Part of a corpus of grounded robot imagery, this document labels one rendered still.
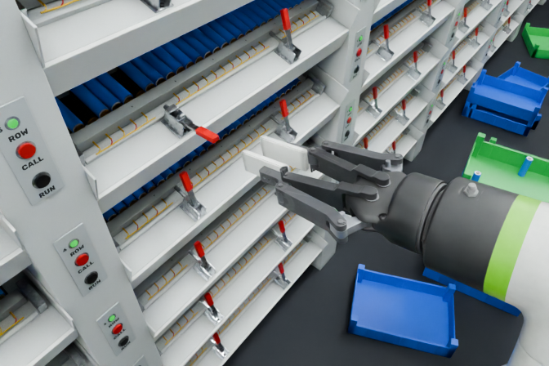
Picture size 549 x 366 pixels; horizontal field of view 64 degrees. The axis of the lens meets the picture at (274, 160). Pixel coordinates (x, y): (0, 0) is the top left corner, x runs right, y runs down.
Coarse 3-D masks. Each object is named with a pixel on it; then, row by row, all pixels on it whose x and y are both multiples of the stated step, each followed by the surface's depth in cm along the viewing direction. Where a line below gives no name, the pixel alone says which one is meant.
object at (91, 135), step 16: (304, 16) 87; (256, 32) 78; (224, 48) 73; (240, 48) 74; (208, 64) 70; (224, 64) 73; (240, 64) 74; (176, 80) 66; (192, 80) 68; (144, 96) 63; (160, 96) 64; (176, 96) 66; (112, 112) 60; (128, 112) 61; (144, 112) 63; (96, 128) 58; (112, 128) 60; (80, 144) 56; (96, 144) 58; (112, 144) 59
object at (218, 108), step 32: (320, 0) 88; (320, 32) 87; (256, 64) 76; (288, 64) 79; (64, 96) 62; (224, 96) 70; (256, 96) 74; (128, 128) 62; (160, 128) 63; (96, 160) 58; (128, 160) 59; (160, 160) 61; (96, 192) 53; (128, 192) 60
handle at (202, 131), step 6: (180, 120) 63; (186, 120) 63; (186, 126) 62; (192, 126) 62; (198, 126) 62; (198, 132) 61; (204, 132) 60; (210, 132) 60; (204, 138) 60; (210, 138) 59; (216, 138) 60
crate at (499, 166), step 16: (480, 144) 127; (480, 160) 130; (496, 160) 130; (512, 160) 127; (544, 160) 122; (464, 176) 115; (480, 176) 125; (496, 176) 125; (512, 176) 125; (528, 176) 125; (544, 176) 125; (528, 192) 120; (544, 192) 120
